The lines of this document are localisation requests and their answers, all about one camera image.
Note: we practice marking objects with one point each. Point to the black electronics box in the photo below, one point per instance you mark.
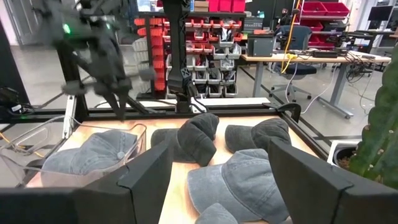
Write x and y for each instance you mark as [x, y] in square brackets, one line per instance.
[9, 99]

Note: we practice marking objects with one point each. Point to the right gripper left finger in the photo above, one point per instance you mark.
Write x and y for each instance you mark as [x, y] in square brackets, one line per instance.
[140, 193]

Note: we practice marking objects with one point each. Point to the silver metal bracket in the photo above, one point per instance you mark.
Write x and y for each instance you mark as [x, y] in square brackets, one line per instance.
[69, 118]

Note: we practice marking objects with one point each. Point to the blue-grey denim cap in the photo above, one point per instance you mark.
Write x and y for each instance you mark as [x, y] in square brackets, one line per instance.
[90, 152]
[236, 180]
[216, 218]

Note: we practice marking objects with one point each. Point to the red storage crate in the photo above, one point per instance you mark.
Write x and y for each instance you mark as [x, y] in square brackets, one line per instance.
[214, 5]
[238, 5]
[225, 5]

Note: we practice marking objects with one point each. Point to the clear plastic bin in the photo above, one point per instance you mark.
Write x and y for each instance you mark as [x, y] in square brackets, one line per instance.
[28, 137]

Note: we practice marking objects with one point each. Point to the red and grey parts rack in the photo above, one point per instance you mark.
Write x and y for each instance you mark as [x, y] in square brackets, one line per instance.
[214, 40]

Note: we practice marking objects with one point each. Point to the black equipment box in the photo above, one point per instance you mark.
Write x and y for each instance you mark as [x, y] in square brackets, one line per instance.
[260, 46]

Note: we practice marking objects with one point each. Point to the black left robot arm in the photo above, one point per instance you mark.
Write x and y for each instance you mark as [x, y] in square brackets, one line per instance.
[71, 18]

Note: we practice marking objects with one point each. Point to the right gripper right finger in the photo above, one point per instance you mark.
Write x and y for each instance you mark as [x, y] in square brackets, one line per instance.
[311, 193]

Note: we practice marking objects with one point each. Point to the white hexagonal planter pot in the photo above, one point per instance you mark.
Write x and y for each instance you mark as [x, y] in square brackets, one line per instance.
[334, 149]

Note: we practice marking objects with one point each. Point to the white flat panel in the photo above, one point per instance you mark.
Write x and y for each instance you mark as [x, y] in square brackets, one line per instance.
[236, 101]

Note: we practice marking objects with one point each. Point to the black monitor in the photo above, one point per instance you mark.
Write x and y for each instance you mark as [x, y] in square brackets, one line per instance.
[379, 13]
[394, 18]

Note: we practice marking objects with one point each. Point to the metal shelf rack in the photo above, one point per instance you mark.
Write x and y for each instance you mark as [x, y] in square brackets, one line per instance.
[323, 28]

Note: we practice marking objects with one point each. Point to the cardboard box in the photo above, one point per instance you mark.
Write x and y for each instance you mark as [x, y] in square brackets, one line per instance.
[201, 5]

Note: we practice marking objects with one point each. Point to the blue office chair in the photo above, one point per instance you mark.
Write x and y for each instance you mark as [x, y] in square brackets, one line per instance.
[298, 37]

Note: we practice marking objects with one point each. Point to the large red bin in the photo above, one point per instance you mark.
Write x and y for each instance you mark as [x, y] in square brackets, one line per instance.
[312, 8]
[337, 9]

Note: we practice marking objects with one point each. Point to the tall green cactus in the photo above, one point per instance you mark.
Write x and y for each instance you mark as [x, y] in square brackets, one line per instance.
[382, 124]

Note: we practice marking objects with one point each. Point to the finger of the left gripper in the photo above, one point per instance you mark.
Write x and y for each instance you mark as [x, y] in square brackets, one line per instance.
[123, 101]
[114, 102]

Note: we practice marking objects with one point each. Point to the wooden top grey desk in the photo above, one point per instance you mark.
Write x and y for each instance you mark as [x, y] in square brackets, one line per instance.
[267, 58]

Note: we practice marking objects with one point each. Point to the dark grey cap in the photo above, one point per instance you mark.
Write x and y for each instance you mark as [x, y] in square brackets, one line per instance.
[196, 140]
[267, 133]

